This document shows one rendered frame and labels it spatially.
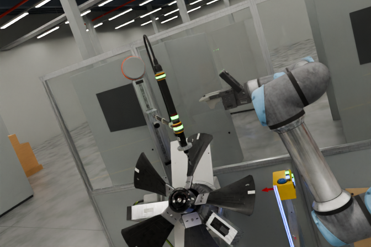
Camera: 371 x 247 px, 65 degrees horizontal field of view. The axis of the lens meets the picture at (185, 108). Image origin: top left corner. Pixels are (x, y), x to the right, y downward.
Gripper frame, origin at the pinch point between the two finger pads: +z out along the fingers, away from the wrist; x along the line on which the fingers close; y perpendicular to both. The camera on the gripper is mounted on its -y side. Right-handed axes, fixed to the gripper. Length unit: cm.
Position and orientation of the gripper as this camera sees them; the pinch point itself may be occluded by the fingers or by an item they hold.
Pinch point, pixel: (202, 97)
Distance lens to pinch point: 127.6
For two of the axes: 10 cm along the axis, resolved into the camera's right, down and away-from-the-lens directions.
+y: 3.1, 9.3, 1.8
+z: -9.1, 2.4, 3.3
